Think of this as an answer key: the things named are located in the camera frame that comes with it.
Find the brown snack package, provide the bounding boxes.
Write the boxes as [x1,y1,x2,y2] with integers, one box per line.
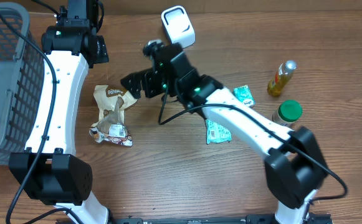
[89,85,137,147]

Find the teal white large packet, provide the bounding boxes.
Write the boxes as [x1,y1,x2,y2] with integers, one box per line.
[205,119,232,144]

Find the teal white small packet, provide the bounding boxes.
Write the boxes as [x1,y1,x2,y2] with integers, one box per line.
[233,85,255,108]

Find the yellow bottle with silver cap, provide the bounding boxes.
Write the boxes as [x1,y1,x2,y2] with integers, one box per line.
[267,60,297,96]

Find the green lid white jar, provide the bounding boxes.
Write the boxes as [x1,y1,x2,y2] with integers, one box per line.
[272,100,303,127]

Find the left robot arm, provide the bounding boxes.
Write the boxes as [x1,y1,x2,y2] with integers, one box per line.
[9,1,112,223]

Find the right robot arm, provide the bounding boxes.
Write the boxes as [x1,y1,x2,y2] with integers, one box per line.
[120,40,327,223]

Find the white barcode scanner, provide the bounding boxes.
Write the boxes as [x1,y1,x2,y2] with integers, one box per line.
[161,5,196,48]

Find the grey plastic shopping basket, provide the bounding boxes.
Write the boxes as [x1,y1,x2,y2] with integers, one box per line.
[0,2,44,166]

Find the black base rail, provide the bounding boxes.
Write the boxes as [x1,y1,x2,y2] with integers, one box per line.
[55,213,333,224]

